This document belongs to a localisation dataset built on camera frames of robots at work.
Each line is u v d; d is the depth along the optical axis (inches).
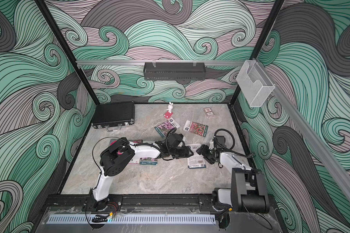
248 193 16.3
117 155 21.6
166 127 41.1
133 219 27.4
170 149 28.8
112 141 38.5
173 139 29.1
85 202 28.5
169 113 44.7
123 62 75.4
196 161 34.5
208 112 44.8
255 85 29.6
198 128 40.9
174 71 39.3
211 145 32.9
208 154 30.1
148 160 34.5
